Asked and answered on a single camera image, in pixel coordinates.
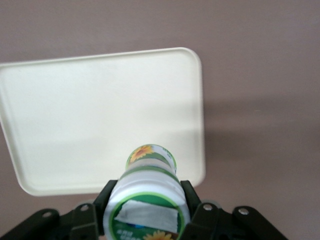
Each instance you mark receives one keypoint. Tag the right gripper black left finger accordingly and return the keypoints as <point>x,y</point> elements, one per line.
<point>102,200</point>

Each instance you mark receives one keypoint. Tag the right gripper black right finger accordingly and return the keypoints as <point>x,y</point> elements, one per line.
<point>197,215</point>

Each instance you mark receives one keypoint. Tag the small green-label yogurt cup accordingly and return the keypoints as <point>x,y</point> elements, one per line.
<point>147,190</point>

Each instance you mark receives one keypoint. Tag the cream plastic tray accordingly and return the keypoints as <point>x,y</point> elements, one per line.
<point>100,112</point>

